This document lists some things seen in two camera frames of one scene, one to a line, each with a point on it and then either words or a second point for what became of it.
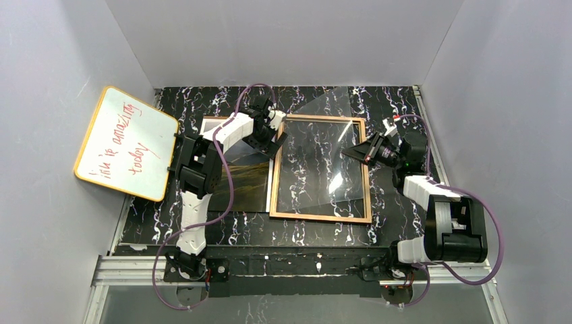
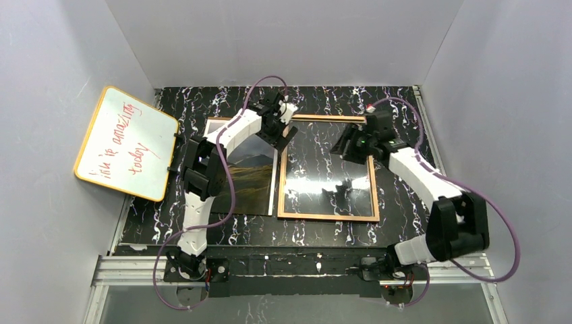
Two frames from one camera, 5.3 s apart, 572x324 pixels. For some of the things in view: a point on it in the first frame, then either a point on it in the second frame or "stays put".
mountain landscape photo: [253, 176] stays put
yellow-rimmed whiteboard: [129, 146] stays put
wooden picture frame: [274, 203] -> [327, 119]
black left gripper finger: [275, 146] -> [284, 142]
